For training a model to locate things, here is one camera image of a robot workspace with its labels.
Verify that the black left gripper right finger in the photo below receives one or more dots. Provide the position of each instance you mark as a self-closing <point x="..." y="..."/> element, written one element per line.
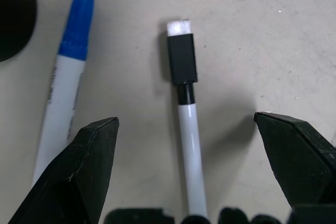
<point x="302" y="161"/>

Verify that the black plastic cup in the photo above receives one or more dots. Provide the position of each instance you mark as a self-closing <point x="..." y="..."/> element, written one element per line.
<point x="13" y="16"/>

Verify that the black capped white marker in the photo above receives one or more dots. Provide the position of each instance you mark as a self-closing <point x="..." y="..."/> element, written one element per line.
<point x="189" y="134"/>

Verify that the blue capped white marker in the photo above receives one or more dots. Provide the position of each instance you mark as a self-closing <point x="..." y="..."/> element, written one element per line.
<point x="65" y="85"/>

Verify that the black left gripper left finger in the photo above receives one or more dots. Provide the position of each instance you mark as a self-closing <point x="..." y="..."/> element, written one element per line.
<point x="71" y="176"/>

